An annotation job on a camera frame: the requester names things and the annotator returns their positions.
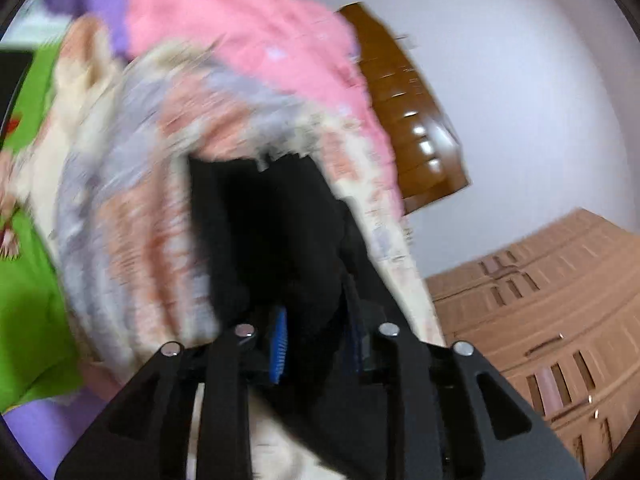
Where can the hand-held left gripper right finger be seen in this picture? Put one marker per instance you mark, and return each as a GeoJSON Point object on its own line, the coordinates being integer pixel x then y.
{"type": "Point", "coordinates": [356, 347]}

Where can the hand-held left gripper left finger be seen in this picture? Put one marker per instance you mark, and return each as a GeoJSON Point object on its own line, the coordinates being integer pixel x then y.
{"type": "Point", "coordinates": [278, 347]}

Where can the black pants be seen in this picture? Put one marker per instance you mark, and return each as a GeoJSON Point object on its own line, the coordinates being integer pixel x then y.
{"type": "Point", "coordinates": [280, 240]}

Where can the floral bed sheet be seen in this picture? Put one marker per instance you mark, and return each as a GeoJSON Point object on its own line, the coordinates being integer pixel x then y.
{"type": "Point", "coordinates": [140, 210]}

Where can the light wooden wardrobe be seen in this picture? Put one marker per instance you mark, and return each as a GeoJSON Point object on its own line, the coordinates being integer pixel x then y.
{"type": "Point", "coordinates": [550, 310]}

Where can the wooden headboard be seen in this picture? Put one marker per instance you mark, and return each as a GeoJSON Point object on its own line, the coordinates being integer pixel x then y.
{"type": "Point", "coordinates": [405, 110]}

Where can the green printed cloth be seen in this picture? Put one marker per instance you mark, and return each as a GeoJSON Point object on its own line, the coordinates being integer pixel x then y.
{"type": "Point", "coordinates": [30, 285]}

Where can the pink quilt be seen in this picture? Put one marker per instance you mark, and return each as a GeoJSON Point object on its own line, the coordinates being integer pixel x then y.
{"type": "Point", "coordinates": [225, 20]}

